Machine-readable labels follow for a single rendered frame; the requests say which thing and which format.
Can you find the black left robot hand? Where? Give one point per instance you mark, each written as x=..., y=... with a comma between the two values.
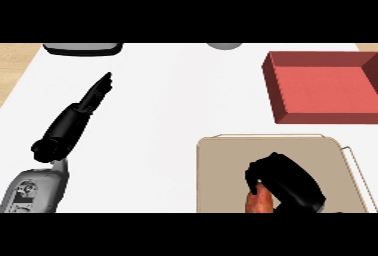
x=67, y=130

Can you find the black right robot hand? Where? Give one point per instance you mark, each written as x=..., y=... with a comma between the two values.
x=290, y=181

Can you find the orange sweet potato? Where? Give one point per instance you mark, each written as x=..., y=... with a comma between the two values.
x=259, y=200

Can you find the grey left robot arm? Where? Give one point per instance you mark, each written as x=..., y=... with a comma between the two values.
x=35, y=188

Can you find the beige tray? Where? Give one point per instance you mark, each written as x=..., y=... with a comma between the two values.
x=222, y=173

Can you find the red cardboard box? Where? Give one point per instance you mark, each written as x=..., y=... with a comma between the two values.
x=326, y=90

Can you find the grey round object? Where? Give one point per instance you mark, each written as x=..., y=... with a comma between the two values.
x=225, y=46

